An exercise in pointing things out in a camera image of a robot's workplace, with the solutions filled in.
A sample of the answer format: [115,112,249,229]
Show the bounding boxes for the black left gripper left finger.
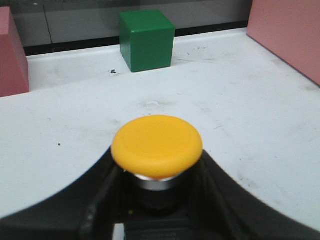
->
[0,150,122,240]

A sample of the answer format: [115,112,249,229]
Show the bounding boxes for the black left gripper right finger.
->
[194,151,320,240]

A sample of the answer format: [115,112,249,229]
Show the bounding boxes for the yellow push button switch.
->
[110,115,203,240]

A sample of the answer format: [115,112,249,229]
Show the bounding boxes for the pink cube block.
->
[0,6,30,97]

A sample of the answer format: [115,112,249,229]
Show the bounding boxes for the green cube block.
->
[119,9,176,73]

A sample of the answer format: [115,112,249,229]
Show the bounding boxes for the grey counter shelf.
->
[0,0,253,47]

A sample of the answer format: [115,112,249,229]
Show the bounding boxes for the pink plastic bin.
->
[247,0,320,84]

